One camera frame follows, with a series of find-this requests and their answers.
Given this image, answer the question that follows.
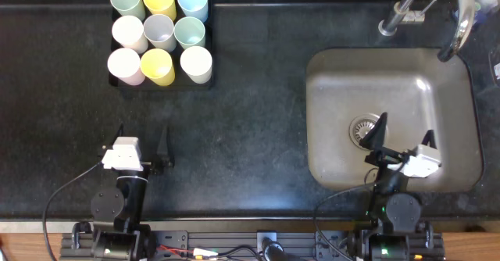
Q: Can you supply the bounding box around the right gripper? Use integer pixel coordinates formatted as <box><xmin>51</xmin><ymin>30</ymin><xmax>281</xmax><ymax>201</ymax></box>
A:
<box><xmin>359</xmin><ymin>111</ymin><xmax>438</xmax><ymax>169</ymax></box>

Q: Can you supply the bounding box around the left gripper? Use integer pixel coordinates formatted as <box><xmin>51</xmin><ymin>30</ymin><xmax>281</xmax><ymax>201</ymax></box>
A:
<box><xmin>112</xmin><ymin>123</ymin><xmax>176</xmax><ymax>176</ymax></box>

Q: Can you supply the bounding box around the steel sink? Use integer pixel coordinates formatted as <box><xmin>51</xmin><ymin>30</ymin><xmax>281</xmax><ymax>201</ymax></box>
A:
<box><xmin>305</xmin><ymin>48</ymin><xmax>485</xmax><ymax>194</ymax></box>

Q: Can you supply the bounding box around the black tray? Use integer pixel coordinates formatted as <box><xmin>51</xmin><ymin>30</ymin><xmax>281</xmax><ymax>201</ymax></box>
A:
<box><xmin>110</xmin><ymin>0</ymin><xmax>214</xmax><ymax>51</ymax></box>
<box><xmin>108</xmin><ymin>45</ymin><xmax>214</xmax><ymax>91</ymax></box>

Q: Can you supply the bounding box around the yellow cup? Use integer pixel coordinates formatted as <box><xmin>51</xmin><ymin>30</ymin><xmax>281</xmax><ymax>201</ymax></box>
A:
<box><xmin>139</xmin><ymin>48</ymin><xmax>177</xmax><ymax>87</ymax></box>
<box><xmin>142</xmin><ymin>0</ymin><xmax>177</xmax><ymax>22</ymax></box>

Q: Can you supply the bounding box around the pink cup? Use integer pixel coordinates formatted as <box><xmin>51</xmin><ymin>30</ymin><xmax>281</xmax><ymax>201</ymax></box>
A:
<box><xmin>106</xmin><ymin>47</ymin><xmax>146</xmax><ymax>87</ymax></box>

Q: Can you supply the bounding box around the white cup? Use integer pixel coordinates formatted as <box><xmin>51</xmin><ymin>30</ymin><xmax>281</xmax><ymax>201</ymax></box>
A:
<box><xmin>111</xmin><ymin>15</ymin><xmax>149</xmax><ymax>55</ymax></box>
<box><xmin>179</xmin><ymin>45</ymin><xmax>213</xmax><ymax>85</ymax></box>

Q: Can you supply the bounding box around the grey cup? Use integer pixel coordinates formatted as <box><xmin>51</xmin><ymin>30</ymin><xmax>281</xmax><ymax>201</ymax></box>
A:
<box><xmin>143</xmin><ymin>13</ymin><xmax>177</xmax><ymax>53</ymax></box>

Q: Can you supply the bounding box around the green cup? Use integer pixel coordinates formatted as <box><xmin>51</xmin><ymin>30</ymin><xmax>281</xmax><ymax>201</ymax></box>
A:
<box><xmin>173</xmin><ymin>16</ymin><xmax>207</xmax><ymax>50</ymax></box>
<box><xmin>109</xmin><ymin>0</ymin><xmax>146</xmax><ymax>22</ymax></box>

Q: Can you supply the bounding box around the steel tap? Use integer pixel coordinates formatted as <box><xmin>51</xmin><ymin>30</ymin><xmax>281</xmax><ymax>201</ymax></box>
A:
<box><xmin>377</xmin><ymin>0</ymin><xmax>478</xmax><ymax>63</ymax></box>

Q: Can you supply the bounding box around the blue cup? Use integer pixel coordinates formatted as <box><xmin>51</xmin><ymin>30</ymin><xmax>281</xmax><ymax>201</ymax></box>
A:
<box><xmin>177</xmin><ymin>0</ymin><xmax>209</xmax><ymax>23</ymax></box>

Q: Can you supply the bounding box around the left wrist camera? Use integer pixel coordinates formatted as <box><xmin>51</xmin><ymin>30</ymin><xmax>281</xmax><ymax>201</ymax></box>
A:
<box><xmin>101</xmin><ymin>136</ymin><xmax>145</xmax><ymax>172</ymax></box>

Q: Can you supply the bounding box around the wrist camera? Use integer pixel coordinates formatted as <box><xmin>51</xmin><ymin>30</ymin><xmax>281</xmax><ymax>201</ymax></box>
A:
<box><xmin>387</xmin><ymin>144</ymin><xmax>443</xmax><ymax>179</ymax></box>
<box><xmin>101</xmin><ymin>136</ymin><xmax>145</xmax><ymax>172</ymax></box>

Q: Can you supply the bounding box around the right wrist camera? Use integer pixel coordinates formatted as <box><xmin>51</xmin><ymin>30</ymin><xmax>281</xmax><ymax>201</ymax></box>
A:
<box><xmin>387</xmin><ymin>144</ymin><xmax>443</xmax><ymax>179</ymax></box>

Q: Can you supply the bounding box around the black cable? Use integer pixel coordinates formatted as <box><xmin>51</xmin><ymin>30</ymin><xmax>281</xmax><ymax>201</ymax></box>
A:
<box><xmin>41</xmin><ymin>161</ymin><xmax>105</xmax><ymax>261</ymax></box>
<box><xmin>312</xmin><ymin>166</ymin><xmax>382</xmax><ymax>261</ymax></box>

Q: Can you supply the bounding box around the mounting rail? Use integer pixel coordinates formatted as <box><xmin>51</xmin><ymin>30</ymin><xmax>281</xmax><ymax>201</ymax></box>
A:
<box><xmin>58</xmin><ymin>229</ymin><xmax>446</xmax><ymax>261</ymax></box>

